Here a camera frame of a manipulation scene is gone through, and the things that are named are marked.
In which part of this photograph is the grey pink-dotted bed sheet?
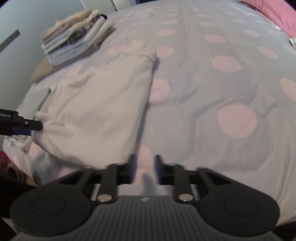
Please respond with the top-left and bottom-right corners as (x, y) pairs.
(2, 0), (296, 225)

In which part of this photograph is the stack of folded clothes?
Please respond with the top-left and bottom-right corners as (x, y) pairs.
(31, 9), (115, 83)

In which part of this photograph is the pink pillow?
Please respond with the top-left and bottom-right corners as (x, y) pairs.
(242, 0), (296, 38)

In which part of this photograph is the cream white sweatshirt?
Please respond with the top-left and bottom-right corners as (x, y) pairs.
(33, 40), (157, 169)

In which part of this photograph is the folded white cloth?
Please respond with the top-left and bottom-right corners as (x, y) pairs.
(4, 88), (53, 152)

